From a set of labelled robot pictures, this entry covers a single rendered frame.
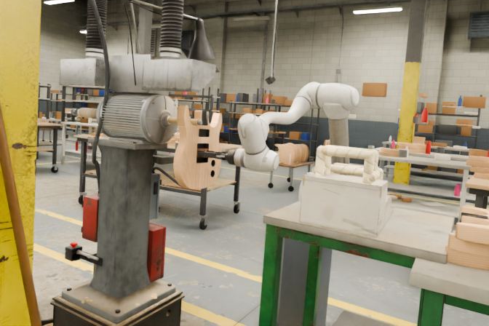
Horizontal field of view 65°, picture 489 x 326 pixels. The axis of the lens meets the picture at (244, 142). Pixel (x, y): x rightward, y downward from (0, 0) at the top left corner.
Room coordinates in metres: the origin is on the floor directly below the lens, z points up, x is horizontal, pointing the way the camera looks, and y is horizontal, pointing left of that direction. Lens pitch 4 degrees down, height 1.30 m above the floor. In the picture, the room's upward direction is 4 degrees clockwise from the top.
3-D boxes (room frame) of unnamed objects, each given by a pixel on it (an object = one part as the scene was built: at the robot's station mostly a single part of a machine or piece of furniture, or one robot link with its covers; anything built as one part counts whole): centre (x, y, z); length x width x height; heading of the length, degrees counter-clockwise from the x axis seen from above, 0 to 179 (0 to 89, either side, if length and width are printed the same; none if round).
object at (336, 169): (1.47, -0.42, 1.12); 0.20 x 0.03 x 0.03; 62
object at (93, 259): (2.08, 0.84, 0.46); 0.25 x 0.07 x 0.08; 60
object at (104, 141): (2.10, 0.63, 1.11); 0.36 x 0.24 x 0.04; 60
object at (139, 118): (2.07, 0.57, 1.25); 0.41 x 0.27 x 0.26; 60
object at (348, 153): (1.33, -0.35, 1.20); 0.20 x 0.03 x 0.03; 62
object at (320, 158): (1.37, -0.27, 1.15); 0.03 x 0.03 x 0.09
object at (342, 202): (1.37, -0.37, 1.02); 0.27 x 0.15 x 0.17; 63
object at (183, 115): (1.86, 0.29, 1.28); 0.07 x 0.04 x 0.10; 151
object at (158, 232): (2.24, 0.55, 0.49); 0.25 x 0.12 x 0.37; 60
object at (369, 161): (1.29, -0.42, 1.15); 0.03 x 0.03 x 0.09
